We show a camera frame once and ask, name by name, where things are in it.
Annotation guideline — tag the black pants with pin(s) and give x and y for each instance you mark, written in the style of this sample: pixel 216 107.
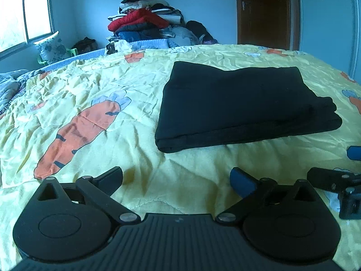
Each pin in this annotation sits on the black pants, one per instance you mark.
pixel 205 106

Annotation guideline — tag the window with grey frame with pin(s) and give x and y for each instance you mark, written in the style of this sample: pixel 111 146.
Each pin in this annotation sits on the window with grey frame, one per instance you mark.
pixel 24 22

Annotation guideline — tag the pile of clothes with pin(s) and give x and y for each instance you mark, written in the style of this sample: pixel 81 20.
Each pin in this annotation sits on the pile of clothes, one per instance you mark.
pixel 155 24

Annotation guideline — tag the yellow carrot print bedspread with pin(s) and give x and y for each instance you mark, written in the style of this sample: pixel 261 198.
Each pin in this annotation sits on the yellow carrot print bedspread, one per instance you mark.
pixel 93 115

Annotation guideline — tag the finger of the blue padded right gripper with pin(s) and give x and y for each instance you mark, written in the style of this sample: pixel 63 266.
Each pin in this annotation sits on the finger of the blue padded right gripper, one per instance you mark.
pixel 354 153

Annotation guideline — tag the green plastic chair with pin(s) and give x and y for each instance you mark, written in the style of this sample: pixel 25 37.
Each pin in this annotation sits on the green plastic chair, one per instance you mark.
pixel 71 52

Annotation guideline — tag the black bag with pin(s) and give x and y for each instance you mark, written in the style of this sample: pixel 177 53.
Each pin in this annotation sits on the black bag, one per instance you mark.
pixel 86 45

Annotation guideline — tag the brown wooden door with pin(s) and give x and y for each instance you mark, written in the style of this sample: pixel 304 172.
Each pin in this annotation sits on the brown wooden door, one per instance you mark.
pixel 269 23

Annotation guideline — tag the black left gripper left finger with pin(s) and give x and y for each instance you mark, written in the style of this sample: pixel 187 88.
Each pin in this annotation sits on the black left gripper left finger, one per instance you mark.
pixel 68 221

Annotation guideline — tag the white wardrobe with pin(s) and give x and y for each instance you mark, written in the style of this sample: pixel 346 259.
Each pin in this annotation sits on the white wardrobe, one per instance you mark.
pixel 330 31

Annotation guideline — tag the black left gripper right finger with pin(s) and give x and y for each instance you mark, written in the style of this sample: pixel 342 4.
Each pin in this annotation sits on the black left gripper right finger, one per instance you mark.
pixel 285 223

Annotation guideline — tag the grey quilt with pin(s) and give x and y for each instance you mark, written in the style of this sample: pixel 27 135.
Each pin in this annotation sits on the grey quilt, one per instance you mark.
pixel 11 84

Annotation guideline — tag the floral white pillow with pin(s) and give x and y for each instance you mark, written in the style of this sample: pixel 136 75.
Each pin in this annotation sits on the floral white pillow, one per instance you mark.
pixel 52 49

